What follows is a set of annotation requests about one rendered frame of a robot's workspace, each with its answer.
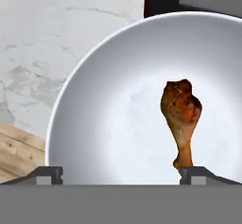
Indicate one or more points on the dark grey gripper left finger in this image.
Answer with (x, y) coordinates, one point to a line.
(47, 174)

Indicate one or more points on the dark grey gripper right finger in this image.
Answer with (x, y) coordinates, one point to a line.
(197, 174)

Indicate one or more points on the brown chicken drumstick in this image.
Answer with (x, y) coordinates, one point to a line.
(181, 111)

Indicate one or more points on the white bowl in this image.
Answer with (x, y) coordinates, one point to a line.
(126, 108)

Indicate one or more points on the light wooden cutting board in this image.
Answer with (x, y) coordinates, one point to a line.
(19, 152)

